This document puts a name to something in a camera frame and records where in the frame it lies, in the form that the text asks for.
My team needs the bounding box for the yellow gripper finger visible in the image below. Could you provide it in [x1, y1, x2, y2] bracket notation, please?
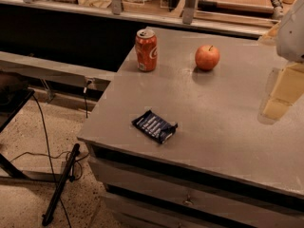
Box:
[261, 63, 304, 121]

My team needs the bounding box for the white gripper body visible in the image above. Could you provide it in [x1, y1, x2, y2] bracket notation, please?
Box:
[276, 0, 304, 63]

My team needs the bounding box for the red coke can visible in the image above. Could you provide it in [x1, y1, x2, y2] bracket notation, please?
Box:
[135, 28, 158, 72]

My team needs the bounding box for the red apple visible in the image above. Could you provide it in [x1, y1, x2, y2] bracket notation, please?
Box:
[195, 45, 220, 71]

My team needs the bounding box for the grey drawer cabinet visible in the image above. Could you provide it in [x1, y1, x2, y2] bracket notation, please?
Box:
[79, 28, 304, 228]

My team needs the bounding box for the blue snack bar wrapper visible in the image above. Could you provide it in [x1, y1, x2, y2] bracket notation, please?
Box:
[131, 110, 178, 144]

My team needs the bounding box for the black bar on floor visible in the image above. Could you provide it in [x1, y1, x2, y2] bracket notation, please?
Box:
[42, 143, 80, 226]

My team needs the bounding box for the black table at left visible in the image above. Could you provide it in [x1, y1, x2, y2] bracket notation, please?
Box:
[0, 71, 34, 180]

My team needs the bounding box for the black cable on floor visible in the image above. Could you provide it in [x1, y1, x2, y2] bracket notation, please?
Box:
[9, 87, 91, 228]

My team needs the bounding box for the grey metal rail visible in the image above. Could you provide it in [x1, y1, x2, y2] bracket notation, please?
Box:
[0, 51, 115, 91]

